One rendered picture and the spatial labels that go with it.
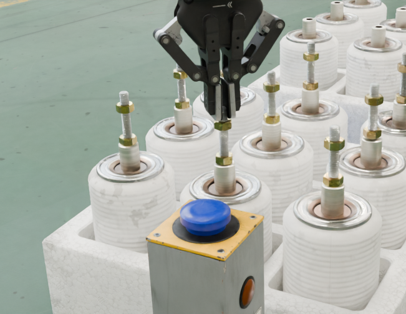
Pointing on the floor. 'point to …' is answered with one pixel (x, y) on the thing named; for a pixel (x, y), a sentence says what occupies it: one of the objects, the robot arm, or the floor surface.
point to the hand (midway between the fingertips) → (222, 98)
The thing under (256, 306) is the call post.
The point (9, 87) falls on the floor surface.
